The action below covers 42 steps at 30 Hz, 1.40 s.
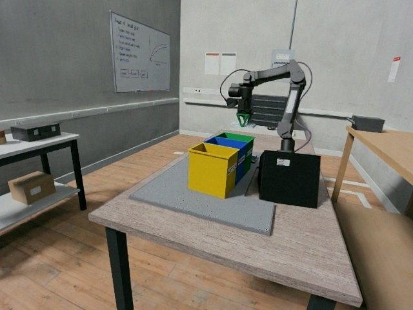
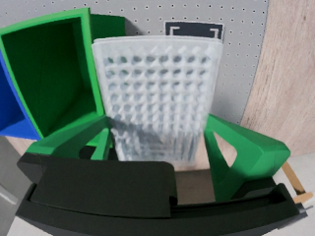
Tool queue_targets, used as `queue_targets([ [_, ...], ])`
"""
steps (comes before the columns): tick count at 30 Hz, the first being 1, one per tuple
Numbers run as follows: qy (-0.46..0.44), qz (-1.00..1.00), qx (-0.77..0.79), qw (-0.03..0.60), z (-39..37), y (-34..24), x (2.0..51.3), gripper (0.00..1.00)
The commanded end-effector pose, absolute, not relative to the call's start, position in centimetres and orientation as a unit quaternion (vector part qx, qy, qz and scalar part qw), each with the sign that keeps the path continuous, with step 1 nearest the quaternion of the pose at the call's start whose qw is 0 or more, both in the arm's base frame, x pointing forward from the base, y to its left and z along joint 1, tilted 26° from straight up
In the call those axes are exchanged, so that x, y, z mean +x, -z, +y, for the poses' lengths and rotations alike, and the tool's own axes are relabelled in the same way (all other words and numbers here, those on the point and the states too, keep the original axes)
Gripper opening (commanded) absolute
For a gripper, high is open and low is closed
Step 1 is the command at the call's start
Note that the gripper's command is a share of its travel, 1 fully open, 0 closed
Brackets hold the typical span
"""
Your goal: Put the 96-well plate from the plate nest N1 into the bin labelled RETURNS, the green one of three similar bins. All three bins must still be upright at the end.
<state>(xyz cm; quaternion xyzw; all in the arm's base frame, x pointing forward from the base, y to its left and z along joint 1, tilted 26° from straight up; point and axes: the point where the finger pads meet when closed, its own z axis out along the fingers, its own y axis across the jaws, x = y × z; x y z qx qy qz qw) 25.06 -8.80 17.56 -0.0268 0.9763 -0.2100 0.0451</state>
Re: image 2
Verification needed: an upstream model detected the blue general bin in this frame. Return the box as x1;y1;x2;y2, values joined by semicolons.
0;47;41;141

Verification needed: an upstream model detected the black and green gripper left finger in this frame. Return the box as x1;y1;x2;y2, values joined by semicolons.
24;113;112;160

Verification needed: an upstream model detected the white well plate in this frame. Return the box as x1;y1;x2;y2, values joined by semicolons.
92;35;223;166

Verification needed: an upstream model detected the green open-top bin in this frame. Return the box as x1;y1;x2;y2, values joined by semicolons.
0;7;126;139

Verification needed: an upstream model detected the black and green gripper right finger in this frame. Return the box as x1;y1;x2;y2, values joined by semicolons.
204;113;291;202

